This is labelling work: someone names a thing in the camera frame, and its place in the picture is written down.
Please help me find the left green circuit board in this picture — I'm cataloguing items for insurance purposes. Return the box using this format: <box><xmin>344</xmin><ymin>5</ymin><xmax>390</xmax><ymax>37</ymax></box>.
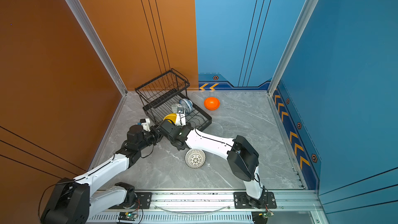
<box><xmin>117</xmin><ymin>212</ymin><xmax>139</xmax><ymax>224</ymax></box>

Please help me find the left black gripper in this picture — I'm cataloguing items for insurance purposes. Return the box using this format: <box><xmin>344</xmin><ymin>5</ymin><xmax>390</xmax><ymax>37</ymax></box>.
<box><xmin>137</xmin><ymin>125</ymin><xmax>163</xmax><ymax>152</ymax></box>

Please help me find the green circuit board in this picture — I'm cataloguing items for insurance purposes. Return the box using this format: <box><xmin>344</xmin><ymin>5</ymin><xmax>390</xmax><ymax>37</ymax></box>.
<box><xmin>117</xmin><ymin>212</ymin><xmax>139</xmax><ymax>224</ymax></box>
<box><xmin>259</xmin><ymin>210</ymin><xmax>274</xmax><ymax>219</ymax></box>

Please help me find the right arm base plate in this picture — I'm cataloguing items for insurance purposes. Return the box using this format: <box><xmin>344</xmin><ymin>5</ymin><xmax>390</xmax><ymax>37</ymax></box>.
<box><xmin>233</xmin><ymin>191</ymin><xmax>277</xmax><ymax>209</ymax></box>

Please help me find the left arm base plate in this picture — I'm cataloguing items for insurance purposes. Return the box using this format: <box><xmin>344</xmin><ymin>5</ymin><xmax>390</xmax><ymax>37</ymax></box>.
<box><xmin>110</xmin><ymin>192</ymin><xmax>152</xmax><ymax>210</ymax></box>

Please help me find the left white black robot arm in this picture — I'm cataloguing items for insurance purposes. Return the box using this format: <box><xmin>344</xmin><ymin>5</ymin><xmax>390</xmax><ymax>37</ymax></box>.
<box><xmin>39</xmin><ymin>124</ymin><xmax>162</xmax><ymax>224</ymax></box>

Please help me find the aluminium front rail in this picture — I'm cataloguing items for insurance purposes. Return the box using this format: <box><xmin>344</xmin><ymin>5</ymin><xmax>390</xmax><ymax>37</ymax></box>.
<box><xmin>85</xmin><ymin>189</ymin><xmax>328</xmax><ymax>224</ymax></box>

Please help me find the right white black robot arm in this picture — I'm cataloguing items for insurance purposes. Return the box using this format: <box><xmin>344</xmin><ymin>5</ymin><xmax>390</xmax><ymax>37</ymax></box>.
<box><xmin>156</xmin><ymin>120</ymin><xmax>267</xmax><ymax>209</ymax></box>

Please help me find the blue floral white bowl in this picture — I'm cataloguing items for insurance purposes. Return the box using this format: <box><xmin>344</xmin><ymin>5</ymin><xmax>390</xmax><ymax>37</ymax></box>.
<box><xmin>179</xmin><ymin>99</ymin><xmax>193</xmax><ymax>114</ymax></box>

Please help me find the white red-dotted bowl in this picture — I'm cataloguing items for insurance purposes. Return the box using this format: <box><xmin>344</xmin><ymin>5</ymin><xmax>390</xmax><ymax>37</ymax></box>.
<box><xmin>184</xmin><ymin>149</ymin><xmax>206</xmax><ymax>169</ymax></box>

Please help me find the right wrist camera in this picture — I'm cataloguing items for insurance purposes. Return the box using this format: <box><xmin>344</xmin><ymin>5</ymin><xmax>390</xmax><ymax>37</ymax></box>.
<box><xmin>175</xmin><ymin>113</ymin><xmax>186</xmax><ymax>126</ymax></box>

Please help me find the right green circuit board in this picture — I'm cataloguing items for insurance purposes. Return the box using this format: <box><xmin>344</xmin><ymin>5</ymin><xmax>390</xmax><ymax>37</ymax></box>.
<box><xmin>259</xmin><ymin>210</ymin><xmax>274</xmax><ymax>219</ymax></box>

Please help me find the orange plastic bowl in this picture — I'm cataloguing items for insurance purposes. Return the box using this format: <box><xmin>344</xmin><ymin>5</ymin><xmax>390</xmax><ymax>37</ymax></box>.
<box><xmin>204</xmin><ymin>97</ymin><xmax>220</xmax><ymax>111</ymax></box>

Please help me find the green patterned white bowl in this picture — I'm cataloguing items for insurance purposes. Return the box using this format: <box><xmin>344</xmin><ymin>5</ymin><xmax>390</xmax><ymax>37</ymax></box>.
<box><xmin>171</xmin><ymin>103</ymin><xmax>185</xmax><ymax>114</ymax></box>

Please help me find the yellow plastic bowl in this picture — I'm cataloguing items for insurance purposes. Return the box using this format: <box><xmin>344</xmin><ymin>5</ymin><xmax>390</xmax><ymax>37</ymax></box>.
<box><xmin>163</xmin><ymin>113</ymin><xmax>177</xmax><ymax>124</ymax></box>

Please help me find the black wire dish rack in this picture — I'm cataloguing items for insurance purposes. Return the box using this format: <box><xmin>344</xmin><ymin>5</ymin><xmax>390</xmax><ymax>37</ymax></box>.
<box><xmin>135</xmin><ymin>68</ymin><xmax>212</xmax><ymax>131</ymax></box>

